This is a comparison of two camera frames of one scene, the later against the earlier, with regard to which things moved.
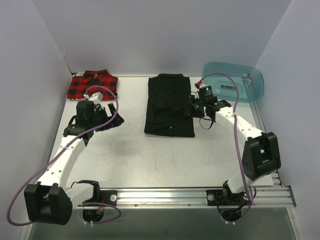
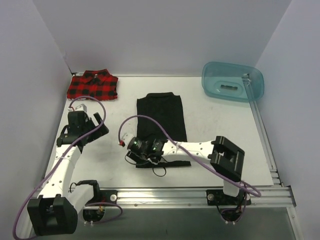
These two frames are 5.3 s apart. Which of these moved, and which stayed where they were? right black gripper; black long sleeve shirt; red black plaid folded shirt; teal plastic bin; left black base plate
Moved: right black gripper; black long sleeve shirt
Stayed: teal plastic bin; left black base plate; red black plaid folded shirt
